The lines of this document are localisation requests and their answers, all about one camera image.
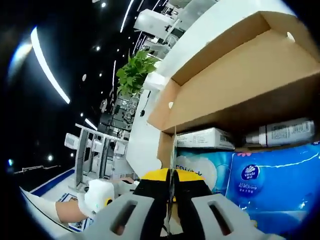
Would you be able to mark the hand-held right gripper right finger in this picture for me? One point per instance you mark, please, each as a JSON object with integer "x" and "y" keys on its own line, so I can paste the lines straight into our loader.
{"x": 195, "y": 200}

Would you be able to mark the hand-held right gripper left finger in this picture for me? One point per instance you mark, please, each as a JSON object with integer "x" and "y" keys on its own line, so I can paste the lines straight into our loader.
{"x": 140, "y": 210}

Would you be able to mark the green potted plant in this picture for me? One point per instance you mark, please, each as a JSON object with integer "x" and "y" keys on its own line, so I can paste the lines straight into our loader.
{"x": 135, "y": 70}

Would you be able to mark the white medicine box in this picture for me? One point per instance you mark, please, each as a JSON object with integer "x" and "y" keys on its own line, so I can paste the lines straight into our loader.
{"x": 200, "y": 138}

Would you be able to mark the brown cardboard shoe box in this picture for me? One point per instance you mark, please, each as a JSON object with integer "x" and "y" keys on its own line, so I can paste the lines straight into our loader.
{"x": 225, "y": 82}

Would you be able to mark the blue tissue pack soft item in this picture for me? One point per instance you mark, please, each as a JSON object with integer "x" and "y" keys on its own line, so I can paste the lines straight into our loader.
{"x": 275, "y": 187}

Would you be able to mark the person's left hand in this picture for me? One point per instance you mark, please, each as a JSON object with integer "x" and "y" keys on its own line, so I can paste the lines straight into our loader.
{"x": 82, "y": 203}

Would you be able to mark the blue wet wipes pack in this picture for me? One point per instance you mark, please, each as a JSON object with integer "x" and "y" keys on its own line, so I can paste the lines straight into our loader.
{"x": 200, "y": 162}

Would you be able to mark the person in white shirt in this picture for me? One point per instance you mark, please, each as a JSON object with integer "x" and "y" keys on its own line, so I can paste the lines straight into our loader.
{"x": 40, "y": 207}

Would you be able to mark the grey shelf rack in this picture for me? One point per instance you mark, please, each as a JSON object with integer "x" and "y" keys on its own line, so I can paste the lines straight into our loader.
{"x": 85, "y": 155}

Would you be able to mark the ceiling light strip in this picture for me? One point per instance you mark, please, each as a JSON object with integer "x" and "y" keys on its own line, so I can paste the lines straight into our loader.
{"x": 48, "y": 67}

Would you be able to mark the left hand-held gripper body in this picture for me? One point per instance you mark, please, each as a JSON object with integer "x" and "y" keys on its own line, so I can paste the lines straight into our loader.
{"x": 98, "y": 193}

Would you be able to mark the blue bordered wall poster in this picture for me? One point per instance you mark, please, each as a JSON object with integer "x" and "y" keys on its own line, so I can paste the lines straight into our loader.
{"x": 66, "y": 198}

